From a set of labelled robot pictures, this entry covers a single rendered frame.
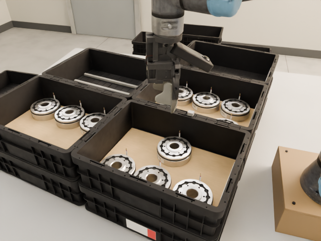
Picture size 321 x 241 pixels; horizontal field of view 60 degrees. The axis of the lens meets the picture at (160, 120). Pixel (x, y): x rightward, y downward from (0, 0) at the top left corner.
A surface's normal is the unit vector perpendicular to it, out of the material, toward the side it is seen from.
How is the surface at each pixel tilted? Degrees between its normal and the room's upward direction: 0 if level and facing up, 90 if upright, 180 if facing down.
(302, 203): 2
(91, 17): 90
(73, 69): 90
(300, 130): 0
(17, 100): 90
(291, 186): 2
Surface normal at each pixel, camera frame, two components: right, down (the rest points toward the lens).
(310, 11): -0.27, 0.57
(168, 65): 0.11, 0.60
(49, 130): 0.00, -0.81
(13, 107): 0.90, 0.26
